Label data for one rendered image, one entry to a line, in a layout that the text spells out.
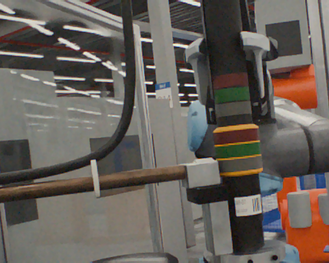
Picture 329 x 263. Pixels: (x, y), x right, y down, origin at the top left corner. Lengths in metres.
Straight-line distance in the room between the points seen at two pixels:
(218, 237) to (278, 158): 0.29
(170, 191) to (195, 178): 4.83
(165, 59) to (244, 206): 7.02
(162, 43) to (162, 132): 2.53
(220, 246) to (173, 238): 4.85
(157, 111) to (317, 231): 2.09
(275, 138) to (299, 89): 3.81
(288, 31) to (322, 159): 3.80
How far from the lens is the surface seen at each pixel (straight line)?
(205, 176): 0.44
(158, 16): 7.60
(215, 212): 0.44
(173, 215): 5.29
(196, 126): 1.06
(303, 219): 4.35
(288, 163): 0.72
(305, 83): 4.55
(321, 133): 0.74
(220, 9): 0.46
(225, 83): 0.45
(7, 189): 0.43
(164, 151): 5.23
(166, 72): 7.41
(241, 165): 0.44
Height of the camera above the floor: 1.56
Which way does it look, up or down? 3 degrees down
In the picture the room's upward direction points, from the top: 6 degrees counter-clockwise
